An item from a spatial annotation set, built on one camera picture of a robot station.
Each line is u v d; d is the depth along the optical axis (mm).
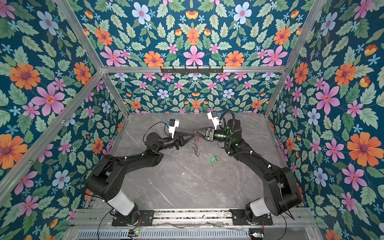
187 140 739
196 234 765
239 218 734
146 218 740
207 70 912
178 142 697
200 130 702
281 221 736
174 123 690
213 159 954
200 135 705
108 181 461
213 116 690
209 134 662
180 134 729
